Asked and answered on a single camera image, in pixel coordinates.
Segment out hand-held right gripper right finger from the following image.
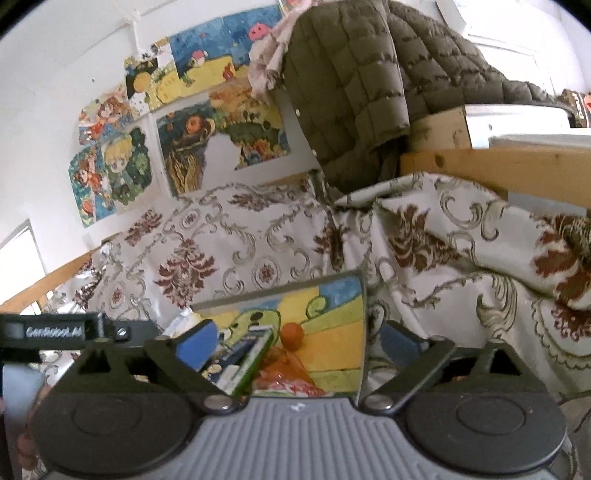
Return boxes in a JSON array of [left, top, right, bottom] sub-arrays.
[[359, 320, 532, 411]]

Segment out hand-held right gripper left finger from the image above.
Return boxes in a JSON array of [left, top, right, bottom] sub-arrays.
[[69, 320, 238, 413]]

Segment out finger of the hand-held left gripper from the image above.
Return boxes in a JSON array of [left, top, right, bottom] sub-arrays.
[[99, 315, 160, 347]]

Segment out dark blue and white box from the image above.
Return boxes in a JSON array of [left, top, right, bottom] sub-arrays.
[[203, 325, 271, 386]]

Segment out grey tray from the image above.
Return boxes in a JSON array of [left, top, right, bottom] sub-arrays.
[[191, 270, 371, 403]]

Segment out green clear packet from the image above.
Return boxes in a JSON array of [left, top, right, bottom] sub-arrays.
[[222, 325, 277, 398]]

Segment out orange snack packet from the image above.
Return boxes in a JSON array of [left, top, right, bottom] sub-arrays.
[[252, 348, 327, 398]]

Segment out small orange fruit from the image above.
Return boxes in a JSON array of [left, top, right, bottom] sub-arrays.
[[281, 323, 304, 348]]

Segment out window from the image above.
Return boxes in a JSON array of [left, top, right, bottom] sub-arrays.
[[0, 220, 48, 306]]

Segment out printed blanket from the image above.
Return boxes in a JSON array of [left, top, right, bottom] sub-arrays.
[[18, 173, 591, 480]]

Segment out olive quilted jacket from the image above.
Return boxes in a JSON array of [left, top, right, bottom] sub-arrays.
[[281, 0, 561, 195]]

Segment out pink cloth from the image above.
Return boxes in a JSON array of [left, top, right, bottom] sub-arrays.
[[248, 0, 315, 99]]

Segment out wooden bed rail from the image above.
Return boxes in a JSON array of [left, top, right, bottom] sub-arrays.
[[0, 244, 112, 315], [401, 106, 591, 205]]

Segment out red-haired child wall poster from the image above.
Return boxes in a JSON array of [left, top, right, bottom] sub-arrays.
[[68, 147, 117, 228]]

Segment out blonde child wall poster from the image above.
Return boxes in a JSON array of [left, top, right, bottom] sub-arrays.
[[102, 127, 154, 207]]

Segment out orange landscape wall poster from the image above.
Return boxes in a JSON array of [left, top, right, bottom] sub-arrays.
[[156, 80, 293, 197]]

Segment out cartoon figures wall poster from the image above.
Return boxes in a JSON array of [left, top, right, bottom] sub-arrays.
[[78, 85, 136, 140]]

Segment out yellow black cartoon wall poster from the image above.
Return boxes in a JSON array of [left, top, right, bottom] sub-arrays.
[[124, 44, 180, 112]]

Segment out blue sky wall poster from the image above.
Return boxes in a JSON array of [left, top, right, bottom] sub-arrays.
[[167, 13, 288, 97]]

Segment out white window frame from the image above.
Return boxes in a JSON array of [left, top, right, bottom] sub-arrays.
[[438, 0, 591, 93]]

